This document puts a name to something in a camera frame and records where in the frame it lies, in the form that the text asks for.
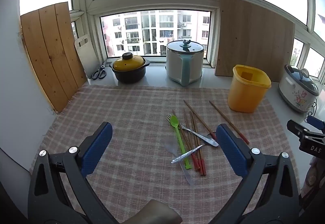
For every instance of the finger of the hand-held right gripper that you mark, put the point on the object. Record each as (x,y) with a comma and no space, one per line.
(315,121)
(295,126)

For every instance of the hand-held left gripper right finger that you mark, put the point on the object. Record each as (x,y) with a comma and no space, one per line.
(228,148)

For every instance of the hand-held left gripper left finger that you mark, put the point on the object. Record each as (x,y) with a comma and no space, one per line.
(97,149)

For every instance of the metal fork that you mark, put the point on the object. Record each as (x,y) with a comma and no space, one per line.
(200,136)

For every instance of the yellow plastic container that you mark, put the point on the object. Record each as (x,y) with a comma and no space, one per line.
(243,97)

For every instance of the green plastic spoon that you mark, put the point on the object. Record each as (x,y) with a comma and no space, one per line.
(174,121)

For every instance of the person's right forearm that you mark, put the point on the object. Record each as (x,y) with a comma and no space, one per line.
(313,173)

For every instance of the person's left hand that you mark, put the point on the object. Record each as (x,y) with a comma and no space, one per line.
(157,211)

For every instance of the white floral rice cooker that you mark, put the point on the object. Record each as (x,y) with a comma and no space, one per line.
(292,94)

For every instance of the pink plaid cloth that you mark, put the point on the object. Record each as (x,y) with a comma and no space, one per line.
(132,112)

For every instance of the clear plastic spoon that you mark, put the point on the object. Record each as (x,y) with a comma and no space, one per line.
(170,148)

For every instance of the black cooking pot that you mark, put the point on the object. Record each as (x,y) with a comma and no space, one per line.
(129,75)

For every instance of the white cutting board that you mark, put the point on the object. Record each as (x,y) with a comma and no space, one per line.
(87,59)

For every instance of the white and teal electric pot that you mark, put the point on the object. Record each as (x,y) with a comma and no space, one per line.
(175,66)

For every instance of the light wooden board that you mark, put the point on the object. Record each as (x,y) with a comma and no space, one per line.
(254,36)

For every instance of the pine plank board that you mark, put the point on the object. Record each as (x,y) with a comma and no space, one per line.
(50,56)

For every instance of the glass lid with teal knob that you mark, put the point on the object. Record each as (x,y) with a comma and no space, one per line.
(185,46)

